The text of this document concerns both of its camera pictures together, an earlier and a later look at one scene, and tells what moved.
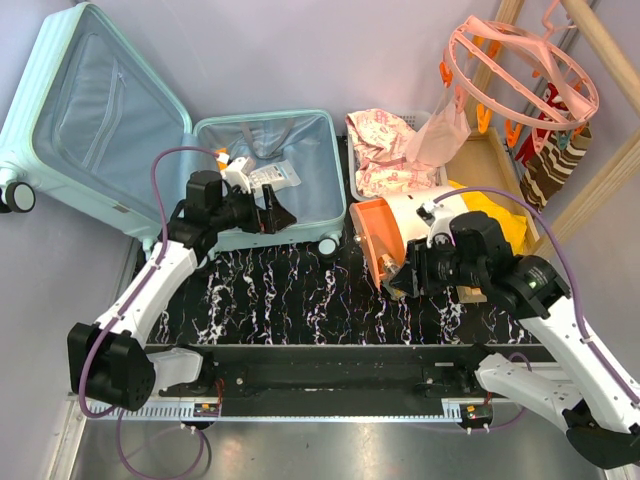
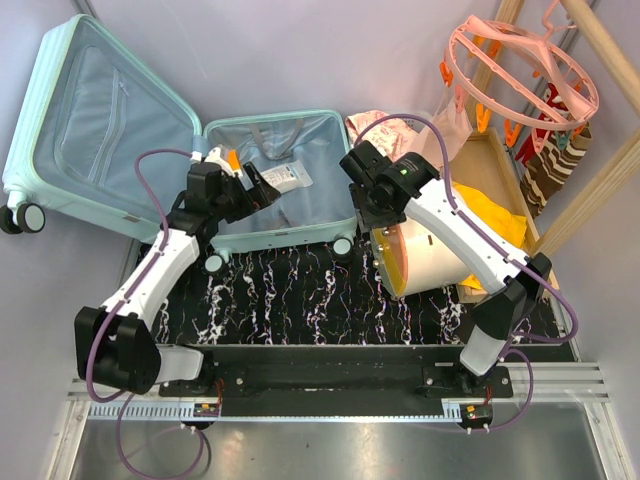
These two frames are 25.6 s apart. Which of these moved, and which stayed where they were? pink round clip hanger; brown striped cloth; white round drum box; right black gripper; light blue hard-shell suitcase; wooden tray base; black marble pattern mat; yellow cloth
Moved: light blue hard-shell suitcase; right black gripper; white round drum box
Stayed: brown striped cloth; black marble pattern mat; wooden tray base; yellow cloth; pink round clip hanger
